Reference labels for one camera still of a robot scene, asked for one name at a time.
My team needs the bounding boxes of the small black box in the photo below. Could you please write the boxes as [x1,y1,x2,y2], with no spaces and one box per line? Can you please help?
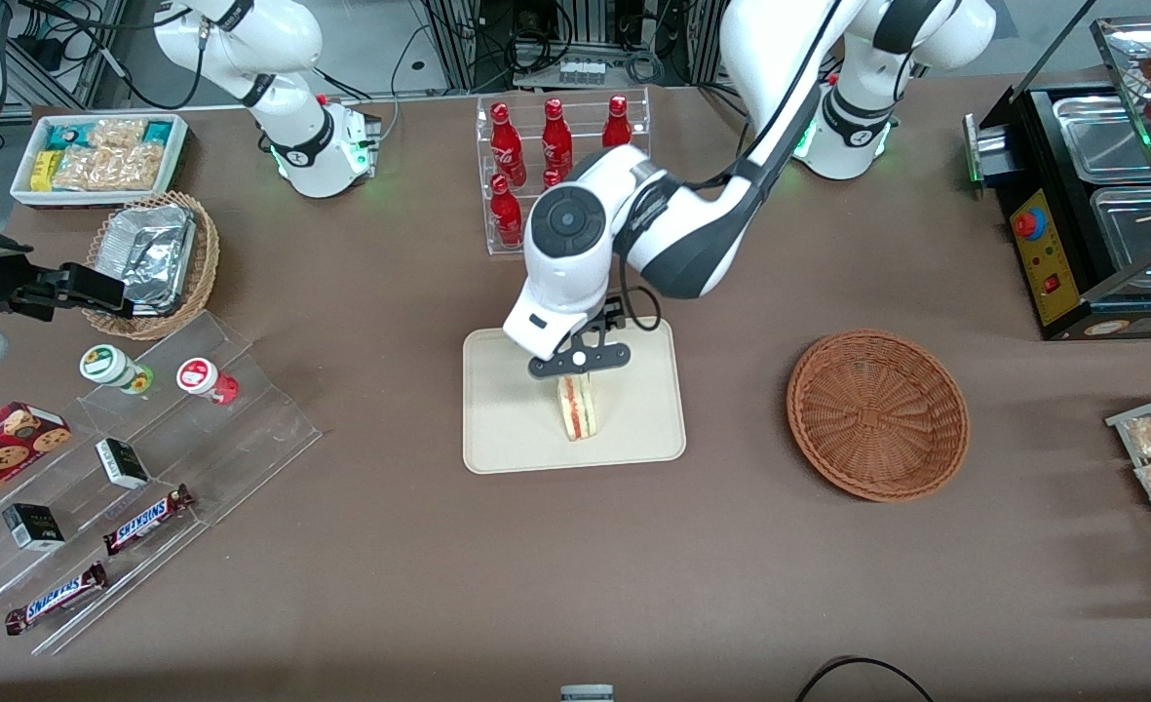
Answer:
[96,438,150,490]
[2,503,66,552]

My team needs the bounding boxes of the red plaid cookie box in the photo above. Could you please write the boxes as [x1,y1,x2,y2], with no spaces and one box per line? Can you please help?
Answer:
[0,402,72,518]

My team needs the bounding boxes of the Snickers chocolate bar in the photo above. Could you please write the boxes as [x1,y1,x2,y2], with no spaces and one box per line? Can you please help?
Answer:
[102,485,196,557]
[5,562,108,637]

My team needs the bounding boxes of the small peanut snack bag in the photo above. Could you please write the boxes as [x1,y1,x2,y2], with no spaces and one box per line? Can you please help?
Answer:
[88,119,147,149]

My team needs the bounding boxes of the aluminium foil container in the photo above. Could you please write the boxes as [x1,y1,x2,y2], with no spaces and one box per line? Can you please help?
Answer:
[97,205,196,315]

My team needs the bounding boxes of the black floor cable loop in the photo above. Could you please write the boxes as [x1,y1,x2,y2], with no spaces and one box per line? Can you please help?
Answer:
[794,656,937,702]

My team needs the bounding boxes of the white rectangular snack bin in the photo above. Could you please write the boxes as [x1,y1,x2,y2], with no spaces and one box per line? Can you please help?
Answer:
[10,112,191,211]

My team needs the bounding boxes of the beige plastic tray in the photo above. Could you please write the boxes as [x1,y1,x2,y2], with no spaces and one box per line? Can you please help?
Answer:
[463,317,687,476]

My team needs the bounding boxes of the clear acrylic bottle rack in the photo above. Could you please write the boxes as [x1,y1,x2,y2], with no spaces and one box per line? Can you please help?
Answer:
[476,88,652,256]

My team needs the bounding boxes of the black food warmer cabinet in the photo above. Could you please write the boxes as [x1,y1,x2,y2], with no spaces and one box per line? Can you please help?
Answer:
[963,0,1151,342]

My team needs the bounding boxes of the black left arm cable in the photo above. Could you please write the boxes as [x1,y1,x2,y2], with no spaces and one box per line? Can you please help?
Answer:
[614,0,844,334]

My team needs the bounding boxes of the green label white jar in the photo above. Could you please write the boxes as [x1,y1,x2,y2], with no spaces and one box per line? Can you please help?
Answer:
[80,344,154,394]

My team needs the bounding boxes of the red label white jar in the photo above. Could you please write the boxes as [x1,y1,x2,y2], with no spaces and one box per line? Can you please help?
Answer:
[176,358,240,406]

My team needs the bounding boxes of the steel food pan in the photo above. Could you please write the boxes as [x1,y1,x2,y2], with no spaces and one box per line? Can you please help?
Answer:
[1090,185,1151,284]
[1053,96,1151,184]

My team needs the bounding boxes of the tan wicker basket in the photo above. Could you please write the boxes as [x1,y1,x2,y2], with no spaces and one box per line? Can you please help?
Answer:
[83,192,220,340]

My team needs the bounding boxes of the round brown wicker basket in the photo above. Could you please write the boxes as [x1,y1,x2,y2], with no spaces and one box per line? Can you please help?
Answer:
[787,329,971,503]

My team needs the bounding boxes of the triangle sandwich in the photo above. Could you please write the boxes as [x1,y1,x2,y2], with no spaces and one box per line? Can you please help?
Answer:
[557,373,598,442]

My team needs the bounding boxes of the clear acrylic step display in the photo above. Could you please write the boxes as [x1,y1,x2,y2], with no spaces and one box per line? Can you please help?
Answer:
[0,310,323,656]

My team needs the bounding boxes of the large peanut snack bag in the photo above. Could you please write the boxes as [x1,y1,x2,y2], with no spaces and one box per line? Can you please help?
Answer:
[52,144,165,192]

